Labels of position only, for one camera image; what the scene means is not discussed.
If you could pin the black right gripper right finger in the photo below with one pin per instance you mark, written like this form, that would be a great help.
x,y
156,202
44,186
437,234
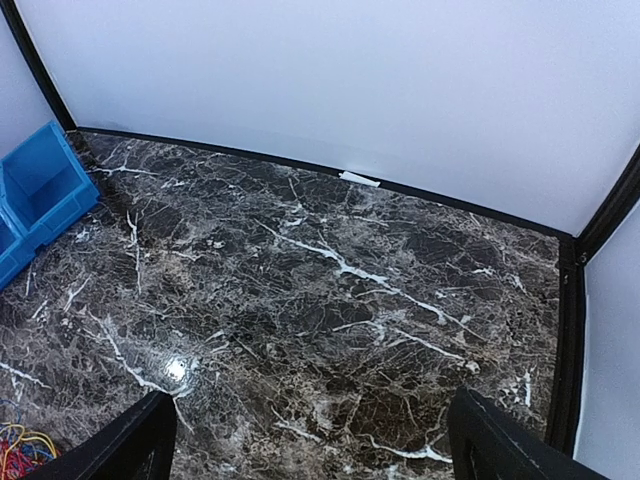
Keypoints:
x,y
487,444

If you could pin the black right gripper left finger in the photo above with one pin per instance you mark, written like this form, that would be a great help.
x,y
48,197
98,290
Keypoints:
x,y
138,444

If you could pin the blue three-compartment plastic bin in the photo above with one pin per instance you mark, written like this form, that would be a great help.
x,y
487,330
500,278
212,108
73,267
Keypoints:
x,y
44,191

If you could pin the white tape piece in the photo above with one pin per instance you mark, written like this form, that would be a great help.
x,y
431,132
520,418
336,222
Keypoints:
x,y
355,178

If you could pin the black enclosure frame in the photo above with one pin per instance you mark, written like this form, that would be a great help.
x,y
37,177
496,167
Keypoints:
x,y
575,252

